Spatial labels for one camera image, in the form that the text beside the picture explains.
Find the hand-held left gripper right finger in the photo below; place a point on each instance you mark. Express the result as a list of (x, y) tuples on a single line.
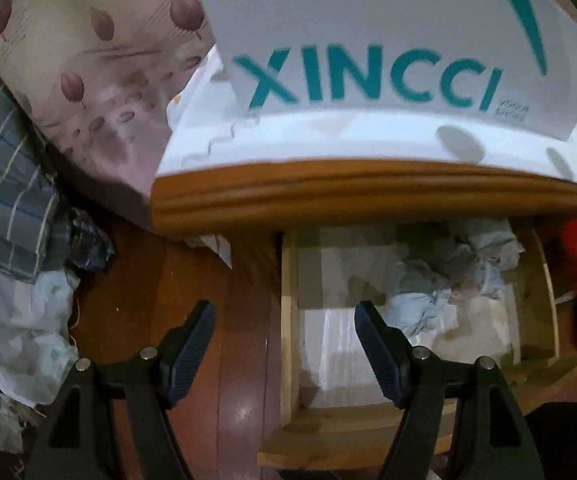
[(378, 355)]

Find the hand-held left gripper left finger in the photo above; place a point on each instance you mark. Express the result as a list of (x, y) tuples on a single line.
[(188, 355)]

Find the grey ribbed sock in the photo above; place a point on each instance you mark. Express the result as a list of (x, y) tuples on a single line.
[(418, 295)]

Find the wooden drawer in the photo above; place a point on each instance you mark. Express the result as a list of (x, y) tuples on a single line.
[(291, 310)]

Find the beige lace underwear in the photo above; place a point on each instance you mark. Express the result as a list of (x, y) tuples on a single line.
[(473, 327)]

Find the white paper sheet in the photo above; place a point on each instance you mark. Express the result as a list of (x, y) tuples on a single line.
[(338, 360)]

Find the small white patterned cloth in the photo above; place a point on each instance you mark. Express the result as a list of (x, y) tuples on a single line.
[(478, 282)]

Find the dark blue patterned cloth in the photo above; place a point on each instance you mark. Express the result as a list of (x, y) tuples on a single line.
[(88, 240)]

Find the white floral blanket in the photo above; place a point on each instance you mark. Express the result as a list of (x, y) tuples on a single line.
[(13, 320)]

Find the black cloth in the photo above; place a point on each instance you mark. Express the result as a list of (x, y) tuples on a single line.
[(568, 440)]

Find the grey plaid cloth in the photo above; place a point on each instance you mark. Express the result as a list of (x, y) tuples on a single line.
[(3, 160)]

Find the floral pillow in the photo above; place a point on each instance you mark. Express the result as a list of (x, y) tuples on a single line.
[(93, 60)]

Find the white box with teal print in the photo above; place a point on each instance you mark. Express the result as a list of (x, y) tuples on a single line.
[(368, 20)]

